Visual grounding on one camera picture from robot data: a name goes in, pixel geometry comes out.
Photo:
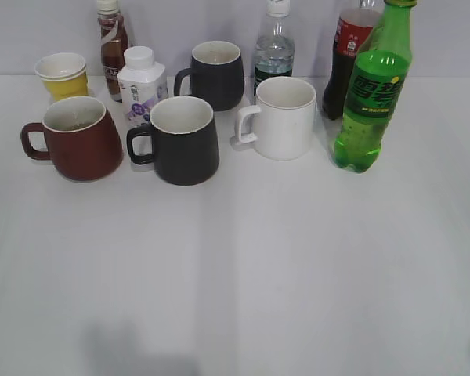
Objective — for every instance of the red ceramic mug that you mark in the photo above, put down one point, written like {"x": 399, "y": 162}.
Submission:
{"x": 79, "y": 136}

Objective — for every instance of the green soda bottle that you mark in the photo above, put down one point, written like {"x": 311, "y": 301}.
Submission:
{"x": 380, "y": 69}

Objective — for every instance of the yellow paper cup stack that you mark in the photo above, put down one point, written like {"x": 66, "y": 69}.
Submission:
{"x": 63, "y": 74}

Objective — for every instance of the front black mug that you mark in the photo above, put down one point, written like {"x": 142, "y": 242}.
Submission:
{"x": 181, "y": 141}

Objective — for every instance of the black mug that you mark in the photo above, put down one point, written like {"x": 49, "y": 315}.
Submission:
{"x": 216, "y": 74}
{"x": 181, "y": 141}

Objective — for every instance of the white ceramic mug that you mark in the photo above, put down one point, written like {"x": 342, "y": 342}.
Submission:
{"x": 280, "y": 123}

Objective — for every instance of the rear black mug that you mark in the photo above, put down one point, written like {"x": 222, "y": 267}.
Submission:
{"x": 216, "y": 74}

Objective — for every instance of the clear water bottle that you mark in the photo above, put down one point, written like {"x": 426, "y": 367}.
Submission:
{"x": 275, "y": 46}

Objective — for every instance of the white yogurt bottle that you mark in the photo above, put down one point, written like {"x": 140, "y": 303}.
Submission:
{"x": 143, "y": 84}

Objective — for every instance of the brown coffee bottle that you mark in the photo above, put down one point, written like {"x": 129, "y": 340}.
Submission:
{"x": 114, "y": 41}

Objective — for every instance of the dark cola bottle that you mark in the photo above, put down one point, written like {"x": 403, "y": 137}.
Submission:
{"x": 354, "y": 26}

